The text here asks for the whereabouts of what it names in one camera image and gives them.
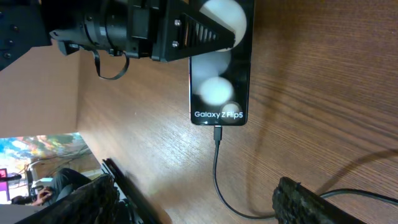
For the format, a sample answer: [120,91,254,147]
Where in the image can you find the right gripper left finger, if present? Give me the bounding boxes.
[19,159,162,224]

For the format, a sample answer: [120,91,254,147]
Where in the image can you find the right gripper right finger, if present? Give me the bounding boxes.
[272,177,364,224]

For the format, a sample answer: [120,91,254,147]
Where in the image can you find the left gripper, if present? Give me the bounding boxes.
[126,0,235,62]

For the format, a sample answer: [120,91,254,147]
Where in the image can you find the black Galaxy flip phone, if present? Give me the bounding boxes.
[189,0,256,126]

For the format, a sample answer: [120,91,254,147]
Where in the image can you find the thin black charging cable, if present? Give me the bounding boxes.
[212,125,398,220]

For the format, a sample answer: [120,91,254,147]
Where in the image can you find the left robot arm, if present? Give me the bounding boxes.
[1,0,235,68]

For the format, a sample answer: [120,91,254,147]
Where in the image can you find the seated person in background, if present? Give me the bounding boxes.
[11,168,91,206]

